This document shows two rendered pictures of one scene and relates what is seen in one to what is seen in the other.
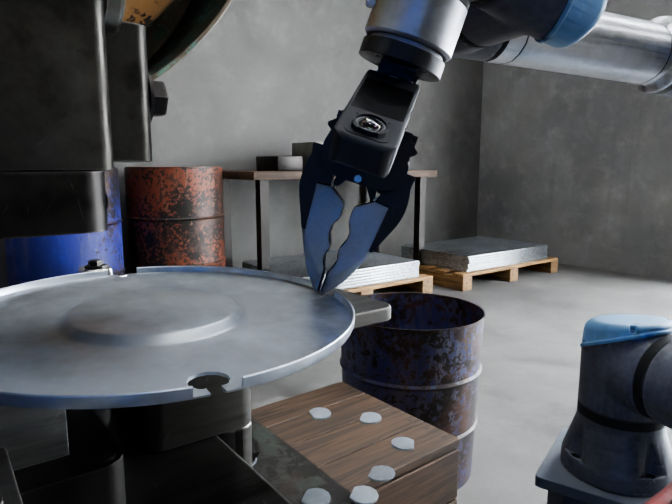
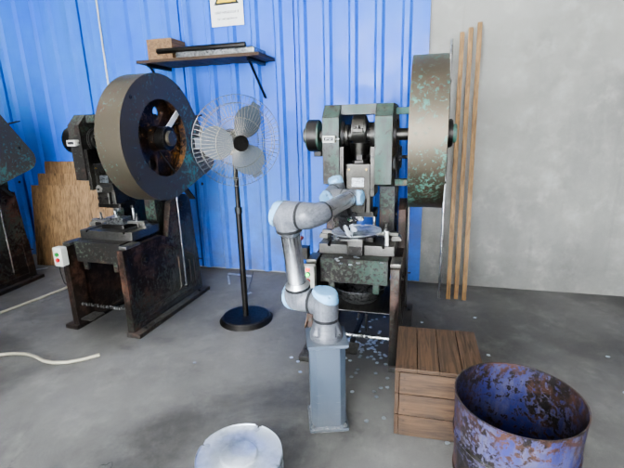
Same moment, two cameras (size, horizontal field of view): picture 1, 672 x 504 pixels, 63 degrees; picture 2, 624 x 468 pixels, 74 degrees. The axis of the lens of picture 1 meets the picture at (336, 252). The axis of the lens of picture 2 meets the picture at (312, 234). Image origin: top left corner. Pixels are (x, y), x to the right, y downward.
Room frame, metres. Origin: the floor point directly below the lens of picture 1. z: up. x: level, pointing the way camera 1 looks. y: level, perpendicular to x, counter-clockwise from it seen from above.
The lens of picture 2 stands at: (2.10, -1.52, 1.40)
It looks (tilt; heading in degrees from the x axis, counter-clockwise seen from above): 15 degrees down; 142
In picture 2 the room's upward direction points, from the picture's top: 2 degrees counter-clockwise
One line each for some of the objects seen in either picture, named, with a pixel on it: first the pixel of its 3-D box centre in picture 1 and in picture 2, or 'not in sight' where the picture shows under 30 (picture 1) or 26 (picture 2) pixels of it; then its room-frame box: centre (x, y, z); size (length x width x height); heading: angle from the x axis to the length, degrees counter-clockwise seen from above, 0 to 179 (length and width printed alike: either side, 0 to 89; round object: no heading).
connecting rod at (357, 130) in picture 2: not in sight; (359, 145); (0.31, 0.23, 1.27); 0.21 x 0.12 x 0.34; 127
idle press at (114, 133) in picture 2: not in sight; (151, 196); (-1.29, -0.51, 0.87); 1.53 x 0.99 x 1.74; 125
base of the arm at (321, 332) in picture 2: (618, 435); (326, 326); (0.75, -0.42, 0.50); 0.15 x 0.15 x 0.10
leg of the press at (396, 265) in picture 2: not in sight; (403, 272); (0.44, 0.50, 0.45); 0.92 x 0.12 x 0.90; 127
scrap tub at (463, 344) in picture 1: (409, 386); (512, 453); (1.55, -0.22, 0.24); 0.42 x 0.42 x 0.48
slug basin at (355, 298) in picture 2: not in sight; (359, 290); (0.31, 0.23, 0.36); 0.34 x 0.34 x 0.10
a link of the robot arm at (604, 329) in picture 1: (629, 361); (324, 302); (0.75, -0.42, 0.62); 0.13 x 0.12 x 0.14; 23
